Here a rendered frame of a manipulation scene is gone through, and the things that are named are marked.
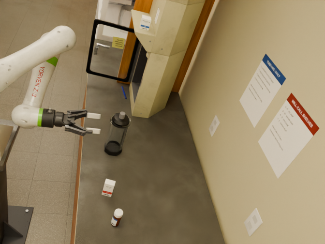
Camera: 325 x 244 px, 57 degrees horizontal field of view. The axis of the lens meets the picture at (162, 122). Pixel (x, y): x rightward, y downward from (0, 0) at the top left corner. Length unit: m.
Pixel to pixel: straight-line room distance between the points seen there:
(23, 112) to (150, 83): 0.74
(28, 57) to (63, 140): 1.64
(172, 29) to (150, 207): 0.94
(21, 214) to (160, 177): 1.24
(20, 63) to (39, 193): 1.39
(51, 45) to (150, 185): 0.85
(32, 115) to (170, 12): 0.86
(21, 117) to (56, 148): 1.46
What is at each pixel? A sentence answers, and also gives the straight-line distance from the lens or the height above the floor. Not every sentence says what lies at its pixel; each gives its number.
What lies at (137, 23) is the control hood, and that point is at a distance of 1.78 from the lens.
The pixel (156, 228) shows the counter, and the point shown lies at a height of 0.94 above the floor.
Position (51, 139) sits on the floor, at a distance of 3.06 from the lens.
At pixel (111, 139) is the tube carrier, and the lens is 1.62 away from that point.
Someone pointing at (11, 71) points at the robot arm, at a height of 1.34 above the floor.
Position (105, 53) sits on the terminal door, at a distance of 2.11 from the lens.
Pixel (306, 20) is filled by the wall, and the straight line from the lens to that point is 1.35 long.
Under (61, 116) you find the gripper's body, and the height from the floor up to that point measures 1.15.
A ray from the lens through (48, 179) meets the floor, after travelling 2.75.
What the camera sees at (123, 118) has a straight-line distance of 1.56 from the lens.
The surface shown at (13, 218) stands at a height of 0.01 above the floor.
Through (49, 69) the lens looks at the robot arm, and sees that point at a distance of 1.73.
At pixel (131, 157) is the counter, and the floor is 0.94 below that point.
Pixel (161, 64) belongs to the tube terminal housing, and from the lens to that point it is 1.78.
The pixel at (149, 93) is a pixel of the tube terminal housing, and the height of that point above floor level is 1.14.
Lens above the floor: 2.16
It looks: 37 degrees down
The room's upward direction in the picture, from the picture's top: 21 degrees clockwise
